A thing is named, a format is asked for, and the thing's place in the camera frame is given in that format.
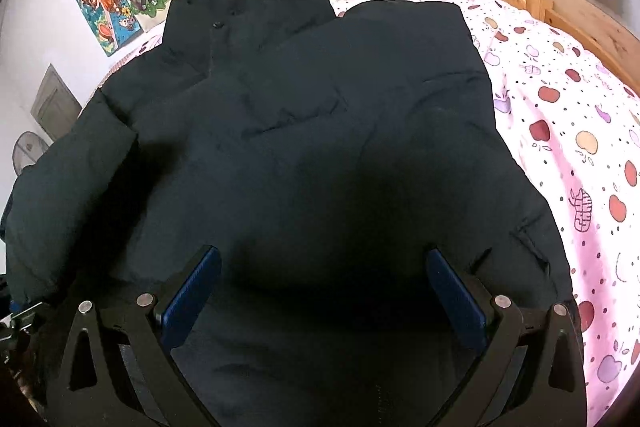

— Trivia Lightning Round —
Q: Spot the grey wall panel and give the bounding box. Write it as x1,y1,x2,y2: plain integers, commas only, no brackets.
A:
31,64,83,128

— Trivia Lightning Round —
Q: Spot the pink apple print bed sheet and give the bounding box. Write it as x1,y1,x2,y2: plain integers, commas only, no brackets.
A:
85,0,640,427

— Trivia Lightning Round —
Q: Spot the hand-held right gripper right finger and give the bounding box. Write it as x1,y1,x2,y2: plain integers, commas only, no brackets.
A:
425,248,588,427

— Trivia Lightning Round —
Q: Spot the wooden bed frame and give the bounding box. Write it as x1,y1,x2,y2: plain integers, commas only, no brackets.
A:
330,0,640,82

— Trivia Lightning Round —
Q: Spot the round fan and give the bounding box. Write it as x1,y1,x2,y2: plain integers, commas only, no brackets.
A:
11,132,51,180

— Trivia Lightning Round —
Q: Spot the black puffer jacket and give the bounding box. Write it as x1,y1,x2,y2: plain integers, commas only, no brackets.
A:
2,0,586,427

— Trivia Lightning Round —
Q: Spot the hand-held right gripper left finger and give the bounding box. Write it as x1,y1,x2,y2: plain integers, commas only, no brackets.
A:
47,244,223,427

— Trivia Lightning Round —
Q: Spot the orange-haired figure blue poster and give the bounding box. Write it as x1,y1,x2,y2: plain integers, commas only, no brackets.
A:
74,0,142,58

